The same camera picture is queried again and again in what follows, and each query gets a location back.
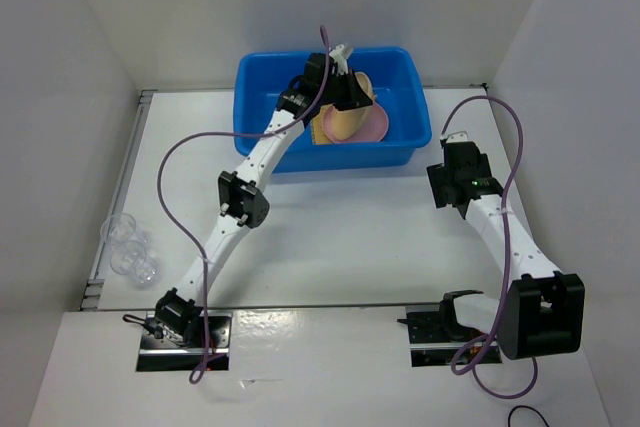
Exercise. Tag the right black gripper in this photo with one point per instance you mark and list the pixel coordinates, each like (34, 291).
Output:
(438, 178)

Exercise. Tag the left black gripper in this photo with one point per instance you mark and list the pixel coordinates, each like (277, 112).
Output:
(355, 96)

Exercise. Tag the orange plastic plate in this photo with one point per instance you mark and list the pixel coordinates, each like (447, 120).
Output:
(339, 125)

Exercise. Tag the pink plastic plate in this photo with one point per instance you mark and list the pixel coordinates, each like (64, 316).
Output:
(373, 130)

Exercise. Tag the bamboo woven mat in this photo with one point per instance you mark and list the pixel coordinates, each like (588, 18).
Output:
(318, 135)

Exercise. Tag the clear plastic cup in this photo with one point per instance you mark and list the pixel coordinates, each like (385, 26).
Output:
(131, 259)
(120, 228)

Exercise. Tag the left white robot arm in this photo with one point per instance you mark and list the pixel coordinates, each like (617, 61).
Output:
(181, 315)

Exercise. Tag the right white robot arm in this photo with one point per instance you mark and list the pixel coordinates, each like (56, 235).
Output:
(540, 310)

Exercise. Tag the blue plastic bin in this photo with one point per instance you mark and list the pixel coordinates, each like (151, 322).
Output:
(261, 77)

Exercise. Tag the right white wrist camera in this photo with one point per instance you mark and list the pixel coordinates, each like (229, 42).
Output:
(455, 137)

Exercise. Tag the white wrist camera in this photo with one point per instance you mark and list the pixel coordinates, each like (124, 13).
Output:
(340, 55)
(455, 137)

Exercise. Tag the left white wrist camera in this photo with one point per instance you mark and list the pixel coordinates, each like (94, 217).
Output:
(340, 55)

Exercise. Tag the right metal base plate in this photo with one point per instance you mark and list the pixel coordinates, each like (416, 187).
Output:
(432, 342)

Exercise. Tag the metal base plate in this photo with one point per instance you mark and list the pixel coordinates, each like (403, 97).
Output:
(432, 342)
(160, 352)

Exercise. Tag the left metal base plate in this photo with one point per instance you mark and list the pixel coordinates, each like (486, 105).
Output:
(160, 352)

